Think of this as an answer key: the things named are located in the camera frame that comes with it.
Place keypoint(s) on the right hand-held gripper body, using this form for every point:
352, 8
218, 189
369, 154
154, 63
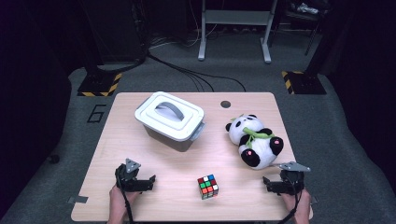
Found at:
292, 182

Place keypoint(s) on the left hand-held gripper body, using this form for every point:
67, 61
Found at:
126, 180

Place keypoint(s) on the black and white panda plush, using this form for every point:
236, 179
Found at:
255, 146

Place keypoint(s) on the multicoloured puzzle cube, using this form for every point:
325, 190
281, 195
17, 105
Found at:
207, 186

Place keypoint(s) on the person's left hand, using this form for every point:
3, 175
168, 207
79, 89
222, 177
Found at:
120, 200

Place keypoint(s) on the person's right hand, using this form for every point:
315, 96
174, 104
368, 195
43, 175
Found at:
300, 202

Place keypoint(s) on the grey tape strip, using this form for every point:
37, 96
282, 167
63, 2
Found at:
313, 199
77, 199

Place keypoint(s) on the grey translucent storage box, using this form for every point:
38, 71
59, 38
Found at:
169, 140

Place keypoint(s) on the white lidded plastic box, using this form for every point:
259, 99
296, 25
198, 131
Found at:
186, 119

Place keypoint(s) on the dark round table grommet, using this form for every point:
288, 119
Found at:
225, 104

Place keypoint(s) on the black stand with hazard-striped base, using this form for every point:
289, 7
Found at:
305, 83
99, 85

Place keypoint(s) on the black cabinet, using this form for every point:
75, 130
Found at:
121, 31

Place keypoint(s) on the dark chair with clutter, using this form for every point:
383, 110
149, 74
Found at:
306, 12

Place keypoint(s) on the white metal stand frame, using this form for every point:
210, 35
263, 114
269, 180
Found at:
236, 17

